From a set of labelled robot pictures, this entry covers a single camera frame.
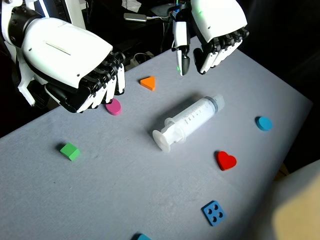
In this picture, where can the grey table cloth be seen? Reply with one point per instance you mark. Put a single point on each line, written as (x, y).
(125, 187)

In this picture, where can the green block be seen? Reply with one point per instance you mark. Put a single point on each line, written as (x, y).
(68, 150)

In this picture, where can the magenta oval block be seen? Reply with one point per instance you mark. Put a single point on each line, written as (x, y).
(114, 108)

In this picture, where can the white power strip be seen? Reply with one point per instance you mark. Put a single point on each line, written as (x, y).
(138, 58)

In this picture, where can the white column with light strip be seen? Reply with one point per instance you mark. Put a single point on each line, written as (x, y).
(73, 12)

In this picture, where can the orange triangle block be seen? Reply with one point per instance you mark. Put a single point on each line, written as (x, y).
(148, 83)

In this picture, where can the blue round disc block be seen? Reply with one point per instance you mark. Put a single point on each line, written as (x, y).
(263, 123)

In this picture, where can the red heart block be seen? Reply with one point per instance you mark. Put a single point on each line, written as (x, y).
(225, 161)

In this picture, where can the large clear plastic syringe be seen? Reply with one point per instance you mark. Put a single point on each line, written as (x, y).
(195, 112)

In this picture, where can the teal blue block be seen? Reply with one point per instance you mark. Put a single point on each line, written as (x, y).
(142, 237)

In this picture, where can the flat silver grey device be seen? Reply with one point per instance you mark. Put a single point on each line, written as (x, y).
(135, 17)

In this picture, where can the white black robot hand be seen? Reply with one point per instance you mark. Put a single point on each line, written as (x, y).
(62, 50)
(217, 17)

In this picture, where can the blue square four-hole block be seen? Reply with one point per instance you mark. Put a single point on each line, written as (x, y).
(215, 213)

